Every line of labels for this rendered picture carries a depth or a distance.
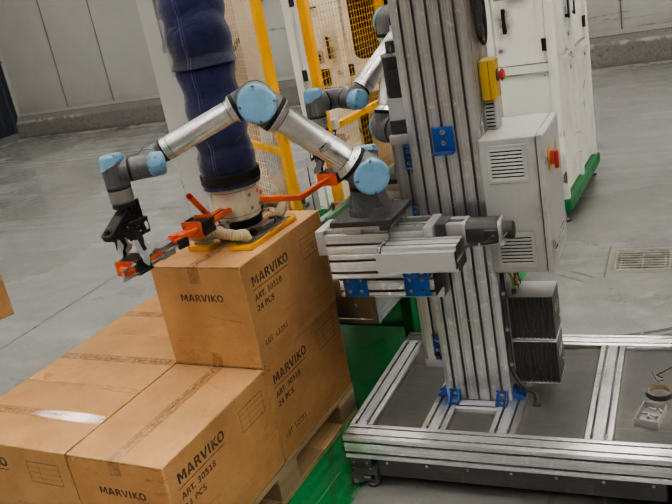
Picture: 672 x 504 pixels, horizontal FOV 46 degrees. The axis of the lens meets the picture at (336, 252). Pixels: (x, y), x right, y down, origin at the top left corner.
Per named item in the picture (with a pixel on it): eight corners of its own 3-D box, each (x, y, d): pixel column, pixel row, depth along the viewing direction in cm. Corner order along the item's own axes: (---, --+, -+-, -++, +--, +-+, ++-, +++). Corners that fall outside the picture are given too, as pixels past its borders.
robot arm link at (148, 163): (163, 145, 248) (128, 152, 247) (160, 152, 237) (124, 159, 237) (169, 169, 250) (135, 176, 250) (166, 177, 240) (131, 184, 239)
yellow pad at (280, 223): (276, 219, 315) (273, 208, 313) (297, 219, 310) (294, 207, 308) (229, 251, 287) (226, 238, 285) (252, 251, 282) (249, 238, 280)
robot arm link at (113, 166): (122, 153, 236) (94, 159, 236) (132, 188, 240) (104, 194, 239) (126, 149, 243) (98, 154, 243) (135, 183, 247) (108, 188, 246)
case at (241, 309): (257, 297, 349) (237, 212, 336) (336, 299, 330) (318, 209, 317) (175, 362, 300) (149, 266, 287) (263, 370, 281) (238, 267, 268)
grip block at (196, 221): (196, 229, 285) (192, 214, 283) (218, 229, 280) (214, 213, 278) (182, 238, 278) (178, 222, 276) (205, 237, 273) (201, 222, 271)
